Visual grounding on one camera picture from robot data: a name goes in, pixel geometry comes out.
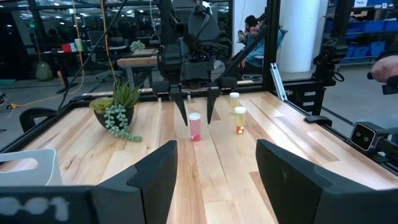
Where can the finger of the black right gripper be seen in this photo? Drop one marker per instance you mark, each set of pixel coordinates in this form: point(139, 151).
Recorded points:
point(179, 102)
point(213, 102)

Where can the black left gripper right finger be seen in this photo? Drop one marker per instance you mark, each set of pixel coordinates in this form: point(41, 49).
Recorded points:
point(298, 193)

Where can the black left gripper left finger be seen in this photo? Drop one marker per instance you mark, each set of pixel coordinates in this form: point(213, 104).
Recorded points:
point(146, 193)

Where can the small yellow-green pill bottle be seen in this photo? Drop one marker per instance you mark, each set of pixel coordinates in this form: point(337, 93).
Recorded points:
point(234, 101)

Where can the pink pill bottle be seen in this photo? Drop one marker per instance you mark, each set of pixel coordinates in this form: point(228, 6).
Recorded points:
point(195, 127)

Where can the large yellow pill bottle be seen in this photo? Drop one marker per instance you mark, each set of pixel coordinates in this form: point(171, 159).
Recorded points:
point(240, 121)

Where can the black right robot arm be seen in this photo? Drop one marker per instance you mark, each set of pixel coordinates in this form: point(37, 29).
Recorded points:
point(202, 25)

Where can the white plastic basket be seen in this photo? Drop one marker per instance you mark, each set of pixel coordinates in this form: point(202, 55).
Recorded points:
point(46, 169)

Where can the wooden background table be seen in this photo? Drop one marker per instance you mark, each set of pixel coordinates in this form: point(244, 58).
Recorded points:
point(136, 62)

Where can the potted succulent plant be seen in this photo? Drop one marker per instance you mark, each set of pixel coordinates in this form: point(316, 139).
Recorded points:
point(119, 107)

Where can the small background succulent plant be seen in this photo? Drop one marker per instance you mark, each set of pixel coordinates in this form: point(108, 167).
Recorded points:
point(137, 45)

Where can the person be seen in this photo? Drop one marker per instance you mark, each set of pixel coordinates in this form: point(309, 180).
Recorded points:
point(253, 46)

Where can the white building column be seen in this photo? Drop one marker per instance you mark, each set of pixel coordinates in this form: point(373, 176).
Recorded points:
point(300, 34)

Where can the red white green box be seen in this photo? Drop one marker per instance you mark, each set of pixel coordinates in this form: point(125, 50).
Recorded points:
point(70, 47)

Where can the green bag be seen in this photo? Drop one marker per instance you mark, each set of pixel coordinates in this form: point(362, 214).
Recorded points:
point(43, 71)

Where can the black handheld device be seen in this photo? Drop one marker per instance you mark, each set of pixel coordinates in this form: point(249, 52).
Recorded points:
point(390, 87)

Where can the person's hand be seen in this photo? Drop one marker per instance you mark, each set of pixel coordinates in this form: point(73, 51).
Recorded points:
point(384, 68)

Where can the blue storage bins shelf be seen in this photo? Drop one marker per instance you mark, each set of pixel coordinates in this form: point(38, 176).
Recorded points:
point(367, 28)

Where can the silver aluminium bracket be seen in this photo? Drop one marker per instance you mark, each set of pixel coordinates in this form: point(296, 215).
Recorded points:
point(277, 81)

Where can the black frame clamp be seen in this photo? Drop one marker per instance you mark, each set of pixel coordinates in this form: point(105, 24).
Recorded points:
point(318, 120)

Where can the black table-level camera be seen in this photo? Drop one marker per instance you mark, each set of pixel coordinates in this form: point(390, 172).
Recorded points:
point(363, 137)

